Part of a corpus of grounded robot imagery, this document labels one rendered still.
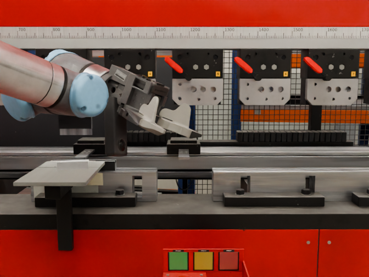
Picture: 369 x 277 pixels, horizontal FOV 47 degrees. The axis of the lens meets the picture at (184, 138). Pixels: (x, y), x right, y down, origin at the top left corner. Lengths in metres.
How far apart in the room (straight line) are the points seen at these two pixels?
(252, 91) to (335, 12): 0.33
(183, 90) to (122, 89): 0.45
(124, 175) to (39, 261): 0.35
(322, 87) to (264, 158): 0.40
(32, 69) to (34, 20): 0.66
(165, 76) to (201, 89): 0.55
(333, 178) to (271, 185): 0.19
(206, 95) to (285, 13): 0.33
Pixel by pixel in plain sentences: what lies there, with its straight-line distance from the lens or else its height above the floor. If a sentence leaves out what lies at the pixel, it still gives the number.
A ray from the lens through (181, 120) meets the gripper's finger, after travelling 0.84.
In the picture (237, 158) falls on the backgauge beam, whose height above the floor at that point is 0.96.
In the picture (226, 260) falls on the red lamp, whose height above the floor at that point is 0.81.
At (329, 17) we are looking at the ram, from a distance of 1.34.
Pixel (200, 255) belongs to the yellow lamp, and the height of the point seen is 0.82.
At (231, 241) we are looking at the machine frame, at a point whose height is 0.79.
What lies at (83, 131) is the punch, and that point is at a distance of 1.35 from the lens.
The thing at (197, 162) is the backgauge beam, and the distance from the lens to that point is 1.56.
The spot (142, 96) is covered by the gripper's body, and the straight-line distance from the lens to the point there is 0.79.
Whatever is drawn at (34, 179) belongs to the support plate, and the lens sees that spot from 1.14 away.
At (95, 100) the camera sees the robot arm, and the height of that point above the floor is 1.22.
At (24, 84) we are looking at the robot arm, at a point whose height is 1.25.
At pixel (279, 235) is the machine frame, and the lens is 1.27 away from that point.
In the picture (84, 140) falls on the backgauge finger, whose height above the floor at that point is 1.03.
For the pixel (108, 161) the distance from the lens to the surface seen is 1.33.
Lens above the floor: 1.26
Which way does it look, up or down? 8 degrees down
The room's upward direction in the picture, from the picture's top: straight up
